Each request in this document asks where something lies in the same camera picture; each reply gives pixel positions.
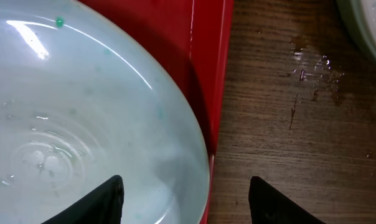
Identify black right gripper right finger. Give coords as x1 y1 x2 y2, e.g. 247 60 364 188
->
248 176 324 224

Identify red plastic tray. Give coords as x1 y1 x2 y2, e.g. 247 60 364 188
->
78 0 235 224

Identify white plate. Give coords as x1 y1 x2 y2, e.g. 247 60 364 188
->
0 0 210 223
336 0 376 64

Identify white plate top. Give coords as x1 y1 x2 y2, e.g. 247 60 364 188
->
336 0 376 64

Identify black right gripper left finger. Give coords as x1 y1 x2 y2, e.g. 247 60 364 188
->
43 175 125 224

